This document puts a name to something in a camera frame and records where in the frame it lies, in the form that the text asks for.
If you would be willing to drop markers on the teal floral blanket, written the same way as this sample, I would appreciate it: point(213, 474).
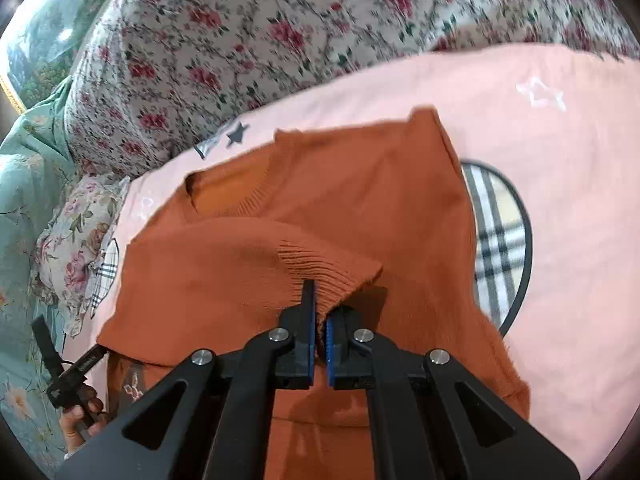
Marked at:
point(25, 185)

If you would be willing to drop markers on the orange knit sweater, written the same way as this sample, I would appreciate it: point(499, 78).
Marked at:
point(300, 200)

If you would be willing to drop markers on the floral ruffled pillow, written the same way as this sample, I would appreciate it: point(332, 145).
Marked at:
point(75, 240)

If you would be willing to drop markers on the framed landscape wall picture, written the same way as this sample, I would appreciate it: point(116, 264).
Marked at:
point(45, 25)

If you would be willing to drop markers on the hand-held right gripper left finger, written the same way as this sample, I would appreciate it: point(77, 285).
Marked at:
point(309, 320)

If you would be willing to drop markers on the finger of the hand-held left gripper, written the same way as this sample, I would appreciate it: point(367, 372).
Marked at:
point(45, 345)
point(85, 362)

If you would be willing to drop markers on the white rose-print quilt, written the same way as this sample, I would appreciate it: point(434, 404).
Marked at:
point(250, 35)

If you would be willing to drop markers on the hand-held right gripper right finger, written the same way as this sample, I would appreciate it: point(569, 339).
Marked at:
point(330, 345)

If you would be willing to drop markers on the person's left hand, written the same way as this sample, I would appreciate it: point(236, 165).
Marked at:
point(75, 427)

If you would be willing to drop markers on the pink bed sheet with hearts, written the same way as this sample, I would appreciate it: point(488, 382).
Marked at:
point(550, 210)

